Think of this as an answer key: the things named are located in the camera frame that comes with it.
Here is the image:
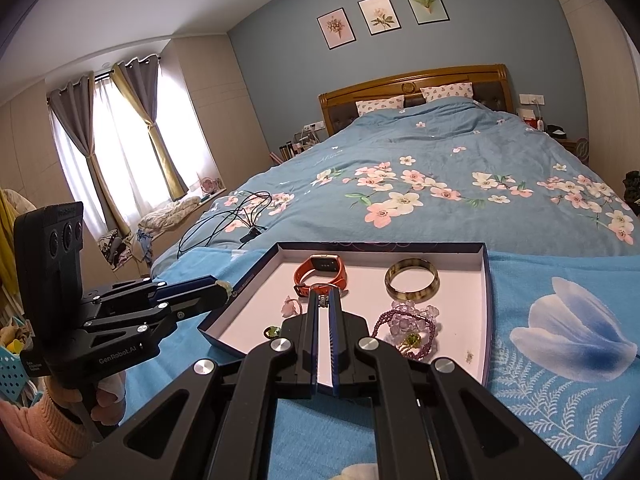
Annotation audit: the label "group of cosmetics bottles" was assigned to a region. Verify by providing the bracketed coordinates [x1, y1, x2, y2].
[270, 130, 328, 163]

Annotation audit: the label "person's left forearm pink sleeve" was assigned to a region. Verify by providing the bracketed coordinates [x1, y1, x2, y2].
[0, 392, 96, 461]

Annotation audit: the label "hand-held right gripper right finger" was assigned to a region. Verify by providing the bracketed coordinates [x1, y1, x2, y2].
[327, 291, 583, 480]

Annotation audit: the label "orange smartwatch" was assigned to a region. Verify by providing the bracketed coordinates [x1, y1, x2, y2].
[292, 254, 349, 298]

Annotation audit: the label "mixed clothes pile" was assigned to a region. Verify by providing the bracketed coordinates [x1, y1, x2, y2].
[97, 227, 151, 271]

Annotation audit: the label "purple bead bracelet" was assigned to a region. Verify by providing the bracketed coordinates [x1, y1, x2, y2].
[370, 310, 441, 360]

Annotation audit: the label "grey-blue floral quilt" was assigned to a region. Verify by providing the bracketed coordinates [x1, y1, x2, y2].
[150, 97, 638, 261]

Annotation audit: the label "pink framed flower picture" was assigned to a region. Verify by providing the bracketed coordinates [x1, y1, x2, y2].
[316, 8, 356, 51]

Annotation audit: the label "bright blue flower blanket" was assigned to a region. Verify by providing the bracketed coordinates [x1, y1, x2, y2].
[115, 245, 640, 480]

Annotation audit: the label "clear crystal bead bracelet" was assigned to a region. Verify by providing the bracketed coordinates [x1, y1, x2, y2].
[390, 300, 441, 331]

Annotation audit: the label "yellow hanging garment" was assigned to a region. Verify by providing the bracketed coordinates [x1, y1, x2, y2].
[0, 187, 18, 281]

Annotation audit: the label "blue plastic basket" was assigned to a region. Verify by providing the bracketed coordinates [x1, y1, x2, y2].
[0, 345, 26, 401]

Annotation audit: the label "white and red bedside items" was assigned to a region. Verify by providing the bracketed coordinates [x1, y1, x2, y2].
[520, 105, 546, 131]

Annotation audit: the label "person's left hand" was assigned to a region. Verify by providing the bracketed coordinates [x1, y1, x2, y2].
[47, 372, 126, 428]

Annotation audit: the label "black cables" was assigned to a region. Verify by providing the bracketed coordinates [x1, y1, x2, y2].
[177, 190, 273, 253]

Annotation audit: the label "white patterned pillow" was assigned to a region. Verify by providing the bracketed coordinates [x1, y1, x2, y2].
[356, 96, 406, 116]
[420, 82, 474, 102]

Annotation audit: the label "white sheer curtain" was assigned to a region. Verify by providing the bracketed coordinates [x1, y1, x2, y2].
[50, 67, 221, 221]

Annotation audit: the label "wooden headboard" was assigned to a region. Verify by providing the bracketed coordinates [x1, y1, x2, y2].
[318, 64, 516, 136]

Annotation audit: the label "tortoiseshell bangle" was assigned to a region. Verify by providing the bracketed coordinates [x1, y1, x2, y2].
[384, 257, 440, 301]

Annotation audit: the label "cream framed flower picture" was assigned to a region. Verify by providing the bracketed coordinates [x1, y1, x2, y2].
[358, 0, 401, 36]

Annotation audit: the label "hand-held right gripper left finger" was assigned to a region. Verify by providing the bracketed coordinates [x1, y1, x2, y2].
[62, 290, 321, 480]

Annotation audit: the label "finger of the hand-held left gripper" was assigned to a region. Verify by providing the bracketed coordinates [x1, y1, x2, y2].
[82, 274, 221, 307]
[82, 282, 233, 335]

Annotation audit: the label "grey and gold curtain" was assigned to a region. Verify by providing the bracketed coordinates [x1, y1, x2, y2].
[46, 71, 131, 241]
[111, 55, 188, 201]

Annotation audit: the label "dark clothes pile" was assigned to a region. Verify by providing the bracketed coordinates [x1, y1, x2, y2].
[622, 170, 640, 211]

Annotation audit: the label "dark blue box tray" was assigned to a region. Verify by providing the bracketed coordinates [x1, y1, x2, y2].
[197, 241, 491, 387]

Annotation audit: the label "folded floral bedding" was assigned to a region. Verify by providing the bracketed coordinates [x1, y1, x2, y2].
[137, 196, 203, 228]

